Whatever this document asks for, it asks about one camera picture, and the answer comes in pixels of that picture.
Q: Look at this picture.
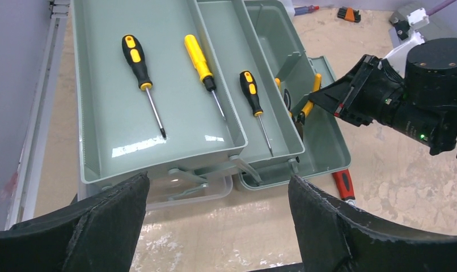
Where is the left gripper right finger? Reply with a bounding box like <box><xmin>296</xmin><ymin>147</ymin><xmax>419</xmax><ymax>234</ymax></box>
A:
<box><xmin>288</xmin><ymin>176</ymin><xmax>457</xmax><ymax>271</ymax></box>

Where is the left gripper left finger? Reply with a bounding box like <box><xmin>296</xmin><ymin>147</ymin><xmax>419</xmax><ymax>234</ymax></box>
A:
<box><xmin>0</xmin><ymin>173</ymin><xmax>150</xmax><ymax>271</ymax></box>

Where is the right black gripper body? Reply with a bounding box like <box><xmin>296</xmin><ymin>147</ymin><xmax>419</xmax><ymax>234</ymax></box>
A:
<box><xmin>358</xmin><ymin>7</ymin><xmax>430</xmax><ymax>129</ymax></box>

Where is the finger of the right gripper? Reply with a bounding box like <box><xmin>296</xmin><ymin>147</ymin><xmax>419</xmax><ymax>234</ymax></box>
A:
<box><xmin>308</xmin><ymin>56</ymin><xmax>375</xmax><ymax>126</ymax></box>

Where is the small black yellow screwdriver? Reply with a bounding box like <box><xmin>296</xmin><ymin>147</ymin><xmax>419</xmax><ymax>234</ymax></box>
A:
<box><xmin>239</xmin><ymin>70</ymin><xmax>273</xmax><ymax>156</ymax></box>

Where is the green plastic tool box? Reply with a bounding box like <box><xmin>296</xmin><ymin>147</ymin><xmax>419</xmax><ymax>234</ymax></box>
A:
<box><xmin>72</xmin><ymin>1</ymin><xmax>351</xmax><ymax>210</ymax></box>

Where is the yellow handle screwdriver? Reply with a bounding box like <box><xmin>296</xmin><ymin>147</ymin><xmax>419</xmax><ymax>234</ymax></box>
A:
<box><xmin>184</xmin><ymin>34</ymin><xmax>226</xmax><ymax>121</ymax></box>

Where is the black yellow phillips screwdriver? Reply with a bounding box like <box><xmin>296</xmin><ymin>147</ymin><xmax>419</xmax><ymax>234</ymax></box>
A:
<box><xmin>121</xmin><ymin>34</ymin><xmax>167</xmax><ymax>139</ymax></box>

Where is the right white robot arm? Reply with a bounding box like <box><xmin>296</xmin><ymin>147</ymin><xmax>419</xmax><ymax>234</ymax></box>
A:
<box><xmin>308</xmin><ymin>8</ymin><xmax>457</xmax><ymax>157</ymax></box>

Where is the red adjustable wrench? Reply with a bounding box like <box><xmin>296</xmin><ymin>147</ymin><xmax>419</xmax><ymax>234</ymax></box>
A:
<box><xmin>332</xmin><ymin>169</ymin><xmax>356</xmax><ymax>206</ymax></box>

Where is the orange black hex key set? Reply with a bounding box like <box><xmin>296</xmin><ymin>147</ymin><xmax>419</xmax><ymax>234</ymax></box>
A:
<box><xmin>337</xmin><ymin>7</ymin><xmax>361</xmax><ymax>23</ymax></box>

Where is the blue red screwdriver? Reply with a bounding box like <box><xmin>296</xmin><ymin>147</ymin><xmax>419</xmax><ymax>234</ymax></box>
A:
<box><xmin>294</xmin><ymin>5</ymin><xmax>320</xmax><ymax>16</ymax></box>

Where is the clear small parts box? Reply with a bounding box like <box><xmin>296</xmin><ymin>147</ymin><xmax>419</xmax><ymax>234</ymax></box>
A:
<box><xmin>279</xmin><ymin>0</ymin><xmax>295</xmax><ymax>20</ymax></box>

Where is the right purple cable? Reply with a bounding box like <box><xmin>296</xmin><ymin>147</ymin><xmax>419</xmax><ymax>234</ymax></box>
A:
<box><xmin>425</xmin><ymin>0</ymin><xmax>457</xmax><ymax>18</ymax></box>

